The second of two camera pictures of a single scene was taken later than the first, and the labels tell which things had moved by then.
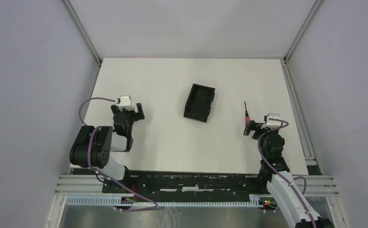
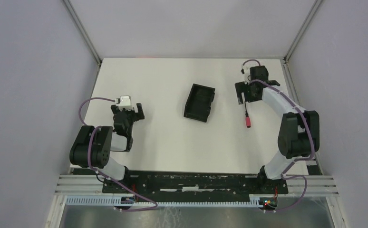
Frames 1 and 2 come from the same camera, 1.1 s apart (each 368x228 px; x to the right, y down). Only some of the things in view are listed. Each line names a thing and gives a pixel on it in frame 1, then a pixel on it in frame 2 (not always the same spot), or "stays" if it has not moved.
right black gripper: (254, 126) -> (241, 87)
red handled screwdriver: (247, 118) stays
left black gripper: (138, 116) stays
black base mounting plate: (187, 183) stays
